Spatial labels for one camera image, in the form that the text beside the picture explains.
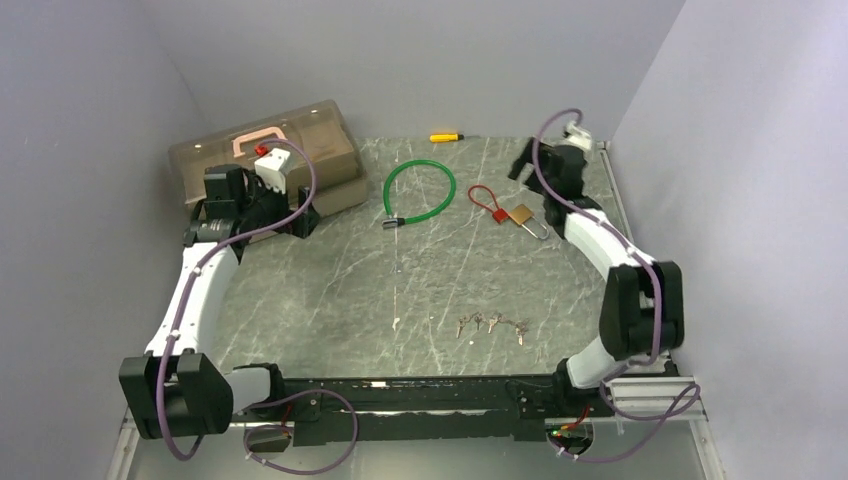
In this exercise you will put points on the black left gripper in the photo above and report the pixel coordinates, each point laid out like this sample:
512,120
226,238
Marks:
302,225

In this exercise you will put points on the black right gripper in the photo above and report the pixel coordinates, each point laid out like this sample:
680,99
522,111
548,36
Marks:
524,158

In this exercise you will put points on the red cable padlock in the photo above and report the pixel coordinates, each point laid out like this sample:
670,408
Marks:
484,197

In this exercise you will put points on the bunch of small keys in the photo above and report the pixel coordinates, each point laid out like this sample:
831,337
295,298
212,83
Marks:
489,323

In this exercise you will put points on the brass padlock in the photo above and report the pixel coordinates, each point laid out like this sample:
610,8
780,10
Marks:
524,218

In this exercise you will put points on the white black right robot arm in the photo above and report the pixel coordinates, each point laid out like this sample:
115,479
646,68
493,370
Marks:
642,313

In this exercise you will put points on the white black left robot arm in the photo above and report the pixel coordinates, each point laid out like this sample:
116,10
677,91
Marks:
173,389

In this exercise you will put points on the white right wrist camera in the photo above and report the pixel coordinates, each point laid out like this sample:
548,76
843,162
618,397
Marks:
574,135

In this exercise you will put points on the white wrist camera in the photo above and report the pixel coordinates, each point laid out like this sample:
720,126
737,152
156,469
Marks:
273,166
574,135

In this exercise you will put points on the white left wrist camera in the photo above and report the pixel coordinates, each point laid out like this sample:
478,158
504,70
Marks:
273,166

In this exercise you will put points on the yellow handled screwdriver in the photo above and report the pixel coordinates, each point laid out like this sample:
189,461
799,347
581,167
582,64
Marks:
446,138

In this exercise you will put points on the brown translucent toolbox pink handle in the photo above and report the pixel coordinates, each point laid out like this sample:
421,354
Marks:
213,170

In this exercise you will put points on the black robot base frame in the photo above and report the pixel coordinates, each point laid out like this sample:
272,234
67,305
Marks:
518,407

